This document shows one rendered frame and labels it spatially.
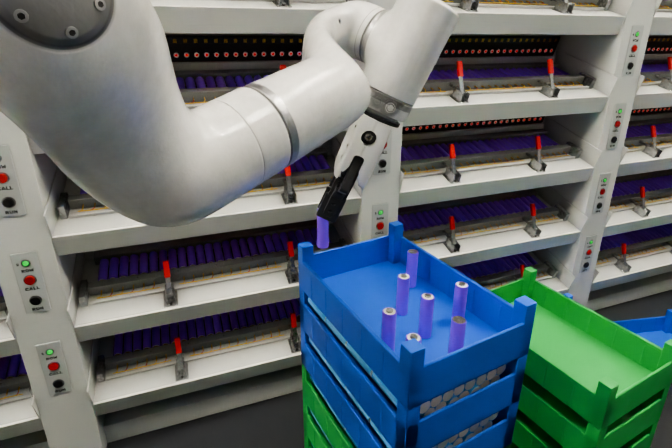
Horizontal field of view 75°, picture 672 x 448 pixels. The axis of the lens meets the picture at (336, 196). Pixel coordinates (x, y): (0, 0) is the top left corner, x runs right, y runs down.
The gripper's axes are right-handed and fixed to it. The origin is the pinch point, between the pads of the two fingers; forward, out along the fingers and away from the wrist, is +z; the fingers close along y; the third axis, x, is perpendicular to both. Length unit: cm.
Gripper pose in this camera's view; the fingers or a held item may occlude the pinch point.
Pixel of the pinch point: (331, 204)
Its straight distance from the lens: 66.8
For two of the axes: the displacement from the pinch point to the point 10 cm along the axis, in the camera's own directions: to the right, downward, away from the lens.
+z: -4.2, 8.5, 3.2
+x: -9.1, -4.0, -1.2
